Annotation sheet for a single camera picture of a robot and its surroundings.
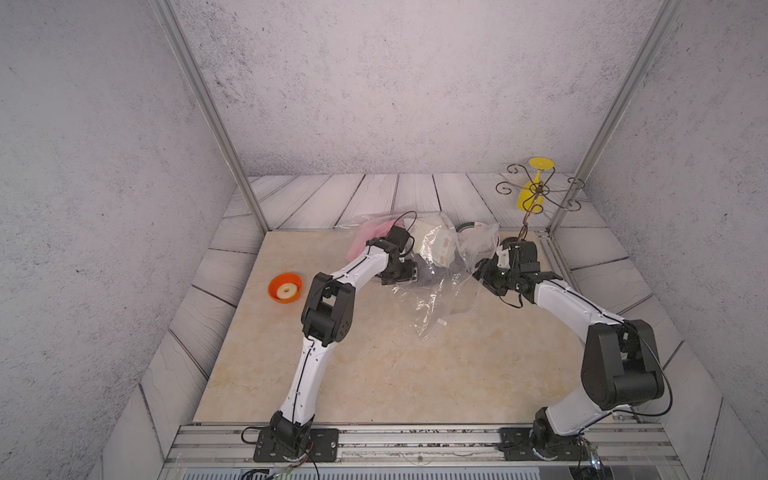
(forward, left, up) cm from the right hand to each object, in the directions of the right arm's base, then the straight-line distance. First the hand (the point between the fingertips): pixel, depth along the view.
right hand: (473, 272), depth 90 cm
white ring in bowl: (0, +59, -9) cm, 60 cm away
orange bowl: (+4, +61, -8) cm, 62 cm away
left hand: (+5, +17, -10) cm, 21 cm away
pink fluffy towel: (+26, +34, -8) cm, 44 cm away
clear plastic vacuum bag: (+3, +10, -5) cm, 12 cm away
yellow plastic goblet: (+16, -17, +16) cm, 28 cm away
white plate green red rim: (+32, -9, -14) cm, 36 cm away
